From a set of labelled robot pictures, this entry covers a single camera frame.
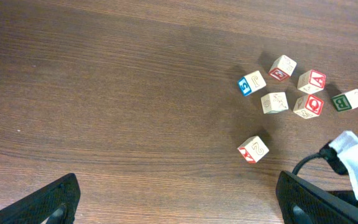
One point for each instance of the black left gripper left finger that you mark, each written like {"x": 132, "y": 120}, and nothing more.
{"x": 55, "y": 203}

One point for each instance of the wooden block red A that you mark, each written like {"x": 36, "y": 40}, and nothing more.
{"x": 311, "y": 82}

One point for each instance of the wooden block red C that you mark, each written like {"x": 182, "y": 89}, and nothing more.
{"x": 282, "y": 68}

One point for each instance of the wooden block red Q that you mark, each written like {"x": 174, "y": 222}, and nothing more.
{"x": 308, "y": 106}

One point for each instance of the wooden block blue 5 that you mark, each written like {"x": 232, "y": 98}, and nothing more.
{"x": 251, "y": 83}

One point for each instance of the wooden block red Y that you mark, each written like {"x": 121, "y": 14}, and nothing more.
{"x": 253, "y": 149}

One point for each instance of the wooden block green B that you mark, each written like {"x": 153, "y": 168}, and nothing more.
{"x": 346, "y": 101}

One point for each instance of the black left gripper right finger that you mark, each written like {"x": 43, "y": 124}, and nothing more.
{"x": 303, "y": 202}

